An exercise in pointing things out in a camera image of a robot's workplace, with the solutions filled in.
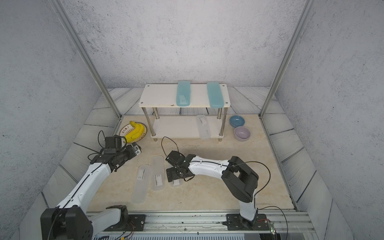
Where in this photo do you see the clear pencil case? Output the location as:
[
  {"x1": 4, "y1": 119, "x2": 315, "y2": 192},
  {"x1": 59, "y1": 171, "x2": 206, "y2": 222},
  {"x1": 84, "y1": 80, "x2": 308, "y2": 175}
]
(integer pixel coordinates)
[
  {"x1": 171, "y1": 179, "x2": 184, "y2": 188},
  {"x1": 151, "y1": 156, "x2": 166, "y2": 191},
  {"x1": 196, "y1": 115, "x2": 211, "y2": 140},
  {"x1": 131, "y1": 165, "x2": 152, "y2": 204}
]

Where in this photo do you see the blue pencil case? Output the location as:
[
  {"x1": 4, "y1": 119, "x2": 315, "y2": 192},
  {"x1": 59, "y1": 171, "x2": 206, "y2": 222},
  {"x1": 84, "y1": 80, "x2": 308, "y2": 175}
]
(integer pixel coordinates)
[
  {"x1": 176, "y1": 81, "x2": 191, "y2": 107},
  {"x1": 207, "y1": 82, "x2": 225, "y2": 109}
]

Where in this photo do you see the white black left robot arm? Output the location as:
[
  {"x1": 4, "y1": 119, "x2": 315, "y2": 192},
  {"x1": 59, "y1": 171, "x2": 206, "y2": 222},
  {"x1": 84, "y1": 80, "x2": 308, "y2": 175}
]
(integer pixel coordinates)
[{"x1": 40, "y1": 135, "x2": 142, "y2": 240}]

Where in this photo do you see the white two-tier shelf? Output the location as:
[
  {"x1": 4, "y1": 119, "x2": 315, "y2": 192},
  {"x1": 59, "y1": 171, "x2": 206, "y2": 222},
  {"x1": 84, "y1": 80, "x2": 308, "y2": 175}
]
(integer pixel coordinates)
[{"x1": 139, "y1": 81, "x2": 231, "y2": 141}]

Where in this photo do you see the decorated round plate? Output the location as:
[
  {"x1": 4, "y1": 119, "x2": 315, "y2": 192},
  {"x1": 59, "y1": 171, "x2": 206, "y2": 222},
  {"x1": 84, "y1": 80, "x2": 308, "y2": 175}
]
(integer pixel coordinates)
[{"x1": 119, "y1": 121, "x2": 147, "y2": 144}]

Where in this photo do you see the yellow toy banana bunch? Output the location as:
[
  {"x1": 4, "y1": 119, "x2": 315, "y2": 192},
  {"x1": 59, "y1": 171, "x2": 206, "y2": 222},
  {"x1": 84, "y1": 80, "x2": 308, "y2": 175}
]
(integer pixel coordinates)
[{"x1": 125, "y1": 121, "x2": 146, "y2": 143}]

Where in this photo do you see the lilac ceramic bowl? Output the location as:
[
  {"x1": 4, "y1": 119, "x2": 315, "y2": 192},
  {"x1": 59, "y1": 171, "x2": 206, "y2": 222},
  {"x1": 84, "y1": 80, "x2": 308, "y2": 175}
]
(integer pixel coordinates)
[{"x1": 234, "y1": 126, "x2": 251, "y2": 142}]

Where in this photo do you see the blue ceramic bowl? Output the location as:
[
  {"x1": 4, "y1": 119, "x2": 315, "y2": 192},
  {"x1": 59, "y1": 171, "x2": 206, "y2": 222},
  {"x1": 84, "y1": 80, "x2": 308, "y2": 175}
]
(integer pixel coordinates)
[{"x1": 230, "y1": 115, "x2": 245, "y2": 128}]

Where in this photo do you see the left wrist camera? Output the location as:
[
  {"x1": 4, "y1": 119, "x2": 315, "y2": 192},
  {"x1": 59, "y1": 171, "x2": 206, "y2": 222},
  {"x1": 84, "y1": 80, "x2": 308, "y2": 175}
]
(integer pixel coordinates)
[{"x1": 131, "y1": 143, "x2": 142, "y2": 156}]

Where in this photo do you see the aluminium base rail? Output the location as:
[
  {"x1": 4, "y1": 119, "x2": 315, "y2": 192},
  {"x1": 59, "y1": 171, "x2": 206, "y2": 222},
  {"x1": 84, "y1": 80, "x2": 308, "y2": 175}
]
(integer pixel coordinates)
[{"x1": 94, "y1": 208, "x2": 318, "y2": 240}]

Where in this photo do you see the left aluminium frame post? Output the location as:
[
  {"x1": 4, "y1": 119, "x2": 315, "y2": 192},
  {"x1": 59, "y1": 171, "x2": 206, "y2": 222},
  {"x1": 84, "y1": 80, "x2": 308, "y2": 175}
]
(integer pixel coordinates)
[{"x1": 49, "y1": 0, "x2": 122, "y2": 119}]

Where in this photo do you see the aluminium frame post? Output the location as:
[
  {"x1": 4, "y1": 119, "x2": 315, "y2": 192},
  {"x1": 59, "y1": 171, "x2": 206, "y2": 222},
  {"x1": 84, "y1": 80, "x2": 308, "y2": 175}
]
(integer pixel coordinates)
[
  {"x1": 259, "y1": 0, "x2": 316, "y2": 119},
  {"x1": 49, "y1": 0, "x2": 122, "y2": 119}
]

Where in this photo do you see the right aluminium frame post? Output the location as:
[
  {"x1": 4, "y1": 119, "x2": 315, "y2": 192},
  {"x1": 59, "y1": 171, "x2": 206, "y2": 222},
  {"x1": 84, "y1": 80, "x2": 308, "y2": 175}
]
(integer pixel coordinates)
[{"x1": 259, "y1": 0, "x2": 316, "y2": 119}]

